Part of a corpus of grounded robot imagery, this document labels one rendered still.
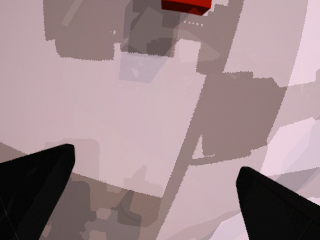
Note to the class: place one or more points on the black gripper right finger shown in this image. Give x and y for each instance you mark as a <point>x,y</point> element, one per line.
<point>274,212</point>

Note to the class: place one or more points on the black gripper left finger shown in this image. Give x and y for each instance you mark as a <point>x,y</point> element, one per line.
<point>30,187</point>

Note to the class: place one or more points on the red cube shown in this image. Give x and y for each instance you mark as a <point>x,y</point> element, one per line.
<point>196,7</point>

